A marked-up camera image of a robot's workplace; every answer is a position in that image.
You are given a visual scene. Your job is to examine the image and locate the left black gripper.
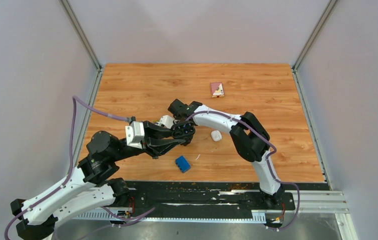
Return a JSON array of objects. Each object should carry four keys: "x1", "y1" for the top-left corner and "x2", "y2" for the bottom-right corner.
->
[{"x1": 111, "y1": 119, "x2": 186, "y2": 162}]

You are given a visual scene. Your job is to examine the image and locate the black earbud case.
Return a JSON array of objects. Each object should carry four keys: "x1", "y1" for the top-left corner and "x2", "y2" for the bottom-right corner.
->
[{"x1": 171, "y1": 121, "x2": 195, "y2": 139}]

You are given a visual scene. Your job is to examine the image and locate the white earbud charging case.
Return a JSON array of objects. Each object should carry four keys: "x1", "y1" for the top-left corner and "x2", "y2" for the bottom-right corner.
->
[{"x1": 210, "y1": 130, "x2": 222, "y2": 142}]

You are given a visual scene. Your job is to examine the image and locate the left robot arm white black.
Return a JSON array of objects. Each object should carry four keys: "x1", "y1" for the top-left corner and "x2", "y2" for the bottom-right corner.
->
[{"x1": 11, "y1": 121, "x2": 195, "y2": 240}]

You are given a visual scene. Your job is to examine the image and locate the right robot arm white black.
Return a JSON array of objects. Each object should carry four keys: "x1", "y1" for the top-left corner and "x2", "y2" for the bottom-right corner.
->
[{"x1": 168, "y1": 99, "x2": 284, "y2": 209}]

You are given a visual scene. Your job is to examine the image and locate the blue toy brick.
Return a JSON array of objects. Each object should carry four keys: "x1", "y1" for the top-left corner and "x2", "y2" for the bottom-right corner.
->
[{"x1": 175, "y1": 156, "x2": 191, "y2": 173}]

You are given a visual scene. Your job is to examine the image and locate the red white card box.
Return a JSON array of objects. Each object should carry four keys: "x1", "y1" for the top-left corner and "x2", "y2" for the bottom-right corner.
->
[{"x1": 210, "y1": 82, "x2": 225, "y2": 98}]

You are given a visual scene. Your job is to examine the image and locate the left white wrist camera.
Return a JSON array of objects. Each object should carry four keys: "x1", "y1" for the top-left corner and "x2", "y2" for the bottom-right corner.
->
[{"x1": 125, "y1": 121, "x2": 145, "y2": 149}]

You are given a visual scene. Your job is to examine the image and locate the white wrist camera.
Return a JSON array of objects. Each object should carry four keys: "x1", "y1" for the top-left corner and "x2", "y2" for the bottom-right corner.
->
[
  {"x1": 158, "y1": 115, "x2": 175, "y2": 129},
  {"x1": 125, "y1": 121, "x2": 145, "y2": 149}
]

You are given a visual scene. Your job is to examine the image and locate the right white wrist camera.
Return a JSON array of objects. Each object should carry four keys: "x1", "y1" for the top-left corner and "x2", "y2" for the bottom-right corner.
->
[{"x1": 158, "y1": 115, "x2": 175, "y2": 129}]

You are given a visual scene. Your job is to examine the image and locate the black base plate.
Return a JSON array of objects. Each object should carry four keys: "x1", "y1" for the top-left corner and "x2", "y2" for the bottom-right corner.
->
[{"x1": 109, "y1": 181, "x2": 295, "y2": 218}]

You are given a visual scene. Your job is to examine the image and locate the slotted white cable duct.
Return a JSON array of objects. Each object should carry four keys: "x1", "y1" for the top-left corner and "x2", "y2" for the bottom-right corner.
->
[{"x1": 73, "y1": 208, "x2": 266, "y2": 224}]

